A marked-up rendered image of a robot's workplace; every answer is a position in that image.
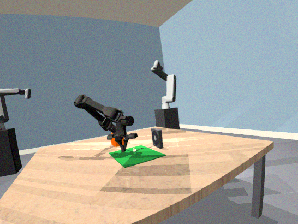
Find green circuit board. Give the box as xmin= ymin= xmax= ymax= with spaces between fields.
xmin=109 ymin=145 xmax=166 ymax=168

